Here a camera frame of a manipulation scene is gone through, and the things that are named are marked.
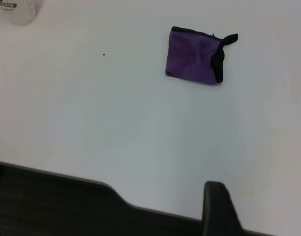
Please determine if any white paper coffee cup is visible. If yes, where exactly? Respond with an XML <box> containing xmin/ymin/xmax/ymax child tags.
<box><xmin>0</xmin><ymin>0</ymin><xmax>45</xmax><ymax>27</ymax></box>

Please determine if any purple cloth with black trim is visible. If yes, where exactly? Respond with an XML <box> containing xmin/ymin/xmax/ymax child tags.
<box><xmin>164</xmin><ymin>26</ymin><xmax>239</xmax><ymax>86</ymax></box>

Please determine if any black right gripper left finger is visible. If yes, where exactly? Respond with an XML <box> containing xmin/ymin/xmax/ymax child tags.
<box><xmin>201</xmin><ymin>180</ymin><xmax>249</xmax><ymax>236</ymax></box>

